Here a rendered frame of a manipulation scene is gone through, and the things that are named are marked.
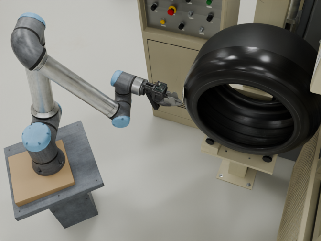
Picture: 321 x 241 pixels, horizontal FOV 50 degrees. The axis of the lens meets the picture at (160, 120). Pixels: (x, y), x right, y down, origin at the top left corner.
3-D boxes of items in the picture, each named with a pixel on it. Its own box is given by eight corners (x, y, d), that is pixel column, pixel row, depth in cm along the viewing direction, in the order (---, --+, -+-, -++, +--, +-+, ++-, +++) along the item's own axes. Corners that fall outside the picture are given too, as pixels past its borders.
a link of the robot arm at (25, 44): (12, 40, 133) (135, 124, 172) (20, 22, 141) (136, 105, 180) (-3, 56, 139) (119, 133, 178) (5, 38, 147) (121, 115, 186)
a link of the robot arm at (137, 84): (131, 96, 175) (139, 83, 180) (140, 100, 174) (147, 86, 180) (131, 85, 168) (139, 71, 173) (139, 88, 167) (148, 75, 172)
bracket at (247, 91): (220, 93, 194) (221, 81, 187) (292, 111, 183) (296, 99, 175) (218, 97, 193) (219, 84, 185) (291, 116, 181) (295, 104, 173)
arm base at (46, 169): (36, 180, 192) (31, 171, 185) (29, 156, 203) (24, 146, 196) (69, 168, 197) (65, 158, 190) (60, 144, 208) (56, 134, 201)
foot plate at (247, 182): (226, 149, 271) (226, 148, 269) (260, 160, 263) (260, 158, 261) (215, 178, 256) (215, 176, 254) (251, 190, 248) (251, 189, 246)
